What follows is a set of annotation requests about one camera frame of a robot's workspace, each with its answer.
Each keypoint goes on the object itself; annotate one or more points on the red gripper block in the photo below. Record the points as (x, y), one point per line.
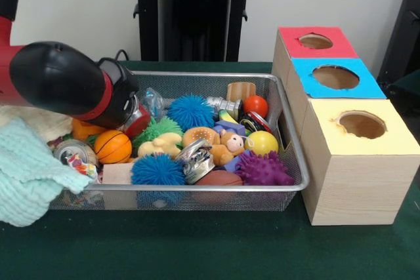
(138, 124)

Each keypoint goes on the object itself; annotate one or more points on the cream knitted cloth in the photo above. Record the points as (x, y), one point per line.
(49, 122)

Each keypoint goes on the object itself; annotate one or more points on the mint green cloth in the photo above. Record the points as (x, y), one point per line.
(26, 168)

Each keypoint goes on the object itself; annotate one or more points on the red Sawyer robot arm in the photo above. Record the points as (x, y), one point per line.
(59, 76)

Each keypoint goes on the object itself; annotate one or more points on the wooden box with three holes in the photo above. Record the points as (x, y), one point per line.
(354, 188)

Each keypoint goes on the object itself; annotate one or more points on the yellow plush duck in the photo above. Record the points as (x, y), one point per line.
(160, 144)

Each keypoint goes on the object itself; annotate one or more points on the orange toy basketball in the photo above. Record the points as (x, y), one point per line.
(113, 147)

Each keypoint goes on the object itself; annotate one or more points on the blue rubber koosh ball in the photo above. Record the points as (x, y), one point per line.
(157, 170)
(190, 112)

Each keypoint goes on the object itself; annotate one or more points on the red ball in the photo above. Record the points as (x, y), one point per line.
(256, 106)

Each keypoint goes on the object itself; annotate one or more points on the yellow ball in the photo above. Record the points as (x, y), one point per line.
(262, 142)

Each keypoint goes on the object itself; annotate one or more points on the purple spiky ball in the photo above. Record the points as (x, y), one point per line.
(262, 169)

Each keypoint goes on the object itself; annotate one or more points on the dark green table cloth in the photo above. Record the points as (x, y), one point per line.
(197, 247)
(405, 85)

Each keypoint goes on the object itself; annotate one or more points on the black stand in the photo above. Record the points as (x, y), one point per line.
(407, 31)

